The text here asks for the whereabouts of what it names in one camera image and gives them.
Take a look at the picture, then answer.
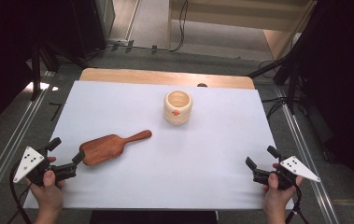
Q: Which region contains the brown wooden hairbrush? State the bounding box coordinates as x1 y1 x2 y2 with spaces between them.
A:
78 129 153 167

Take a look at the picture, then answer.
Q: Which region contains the dark curtain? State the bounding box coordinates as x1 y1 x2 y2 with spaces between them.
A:
292 0 354 206
0 0 76 141

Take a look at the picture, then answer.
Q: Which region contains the black hanging cable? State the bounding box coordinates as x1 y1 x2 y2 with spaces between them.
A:
168 0 190 53

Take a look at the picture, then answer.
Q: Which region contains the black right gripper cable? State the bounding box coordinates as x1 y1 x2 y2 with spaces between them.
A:
285 183 311 224

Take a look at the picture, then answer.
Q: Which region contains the silver metal floor rail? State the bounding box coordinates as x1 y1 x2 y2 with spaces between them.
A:
0 70 57 217
273 84 341 224

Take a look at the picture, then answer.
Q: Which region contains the black floor cable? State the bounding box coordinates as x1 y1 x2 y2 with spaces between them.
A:
260 95 290 120

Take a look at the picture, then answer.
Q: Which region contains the person's dark clothing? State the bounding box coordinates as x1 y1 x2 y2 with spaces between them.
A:
89 210 219 224

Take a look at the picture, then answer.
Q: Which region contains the beige wooden frame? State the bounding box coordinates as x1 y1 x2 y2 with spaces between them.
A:
167 0 319 62

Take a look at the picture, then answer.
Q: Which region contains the person's left hand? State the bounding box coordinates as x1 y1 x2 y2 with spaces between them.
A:
24 169 67 216

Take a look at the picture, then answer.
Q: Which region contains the person's right hand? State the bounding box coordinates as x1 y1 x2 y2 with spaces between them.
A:
262 162 304 216

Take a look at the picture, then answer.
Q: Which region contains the black metal stand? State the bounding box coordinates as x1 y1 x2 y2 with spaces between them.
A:
28 40 89 102
247 46 304 116

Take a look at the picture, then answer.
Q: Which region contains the black cabinet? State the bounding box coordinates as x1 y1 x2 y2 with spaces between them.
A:
68 0 108 59

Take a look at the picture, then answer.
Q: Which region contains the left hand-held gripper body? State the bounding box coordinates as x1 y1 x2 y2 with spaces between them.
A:
12 146 78 188

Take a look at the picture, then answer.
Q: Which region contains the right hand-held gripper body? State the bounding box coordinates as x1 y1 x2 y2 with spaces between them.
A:
252 155 321 191

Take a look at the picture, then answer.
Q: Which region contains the white table mat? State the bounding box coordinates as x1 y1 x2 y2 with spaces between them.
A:
23 79 294 211

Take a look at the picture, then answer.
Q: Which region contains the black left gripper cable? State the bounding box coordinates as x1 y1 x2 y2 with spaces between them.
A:
7 164 34 224

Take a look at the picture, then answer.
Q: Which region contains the cream cup with orange dot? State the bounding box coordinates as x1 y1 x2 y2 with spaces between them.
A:
163 90 193 126

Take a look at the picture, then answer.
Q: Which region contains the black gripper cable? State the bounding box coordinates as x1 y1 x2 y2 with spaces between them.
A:
285 183 311 224
7 164 34 224

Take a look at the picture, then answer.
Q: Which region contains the light wooden table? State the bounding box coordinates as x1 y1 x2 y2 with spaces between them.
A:
79 67 256 91

